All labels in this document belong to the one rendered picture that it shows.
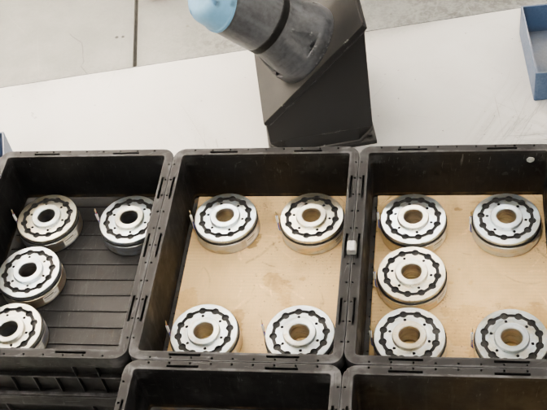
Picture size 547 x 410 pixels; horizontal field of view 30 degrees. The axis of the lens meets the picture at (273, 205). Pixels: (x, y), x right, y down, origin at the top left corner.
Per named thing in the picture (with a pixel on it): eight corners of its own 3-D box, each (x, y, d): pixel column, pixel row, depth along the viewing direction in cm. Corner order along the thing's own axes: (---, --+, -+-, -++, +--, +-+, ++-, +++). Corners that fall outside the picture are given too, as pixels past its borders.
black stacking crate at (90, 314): (25, 198, 180) (4, 154, 171) (188, 198, 175) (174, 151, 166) (-45, 396, 154) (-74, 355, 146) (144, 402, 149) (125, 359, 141)
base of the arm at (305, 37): (280, 36, 193) (238, 12, 188) (333, -9, 183) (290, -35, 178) (278, 98, 185) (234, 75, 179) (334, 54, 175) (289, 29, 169)
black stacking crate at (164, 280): (190, 198, 175) (177, 151, 166) (364, 197, 169) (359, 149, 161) (146, 402, 149) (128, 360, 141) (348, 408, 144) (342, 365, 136)
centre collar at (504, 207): (487, 207, 158) (487, 205, 157) (519, 204, 157) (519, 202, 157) (492, 232, 155) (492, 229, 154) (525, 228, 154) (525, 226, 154)
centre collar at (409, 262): (393, 262, 153) (392, 259, 153) (426, 259, 153) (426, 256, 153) (396, 288, 150) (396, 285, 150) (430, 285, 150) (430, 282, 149)
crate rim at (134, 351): (178, 159, 168) (175, 148, 166) (361, 156, 162) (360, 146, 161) (129, 368, 142) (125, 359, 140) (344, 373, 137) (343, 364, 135)
